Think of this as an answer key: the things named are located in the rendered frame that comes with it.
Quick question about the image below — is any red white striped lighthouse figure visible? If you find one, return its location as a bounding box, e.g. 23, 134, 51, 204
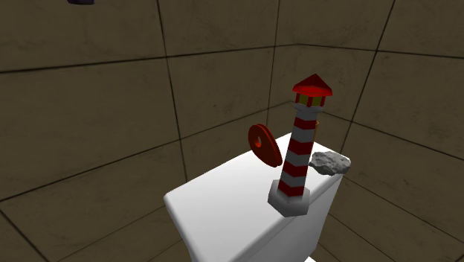
268, 73, 333, 218

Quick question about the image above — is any grey rock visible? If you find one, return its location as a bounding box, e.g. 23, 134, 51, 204
308, 150, 352, 177

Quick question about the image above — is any red ring disc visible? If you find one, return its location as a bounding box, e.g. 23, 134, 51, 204
248, 124, 283, 168

